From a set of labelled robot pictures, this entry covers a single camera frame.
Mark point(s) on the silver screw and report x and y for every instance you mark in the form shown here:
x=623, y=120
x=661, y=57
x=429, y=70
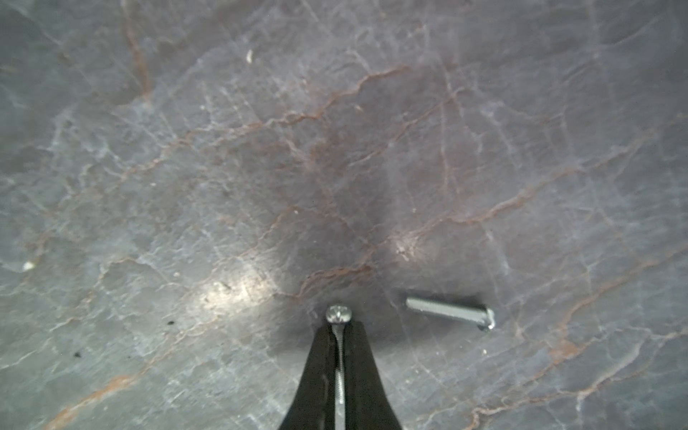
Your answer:
x=484, y=318
x=338, y=316

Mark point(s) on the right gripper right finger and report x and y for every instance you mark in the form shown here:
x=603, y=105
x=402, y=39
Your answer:
x=366, y=403

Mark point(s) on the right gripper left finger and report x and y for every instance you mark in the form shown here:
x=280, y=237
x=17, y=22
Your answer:
x=313, y=406

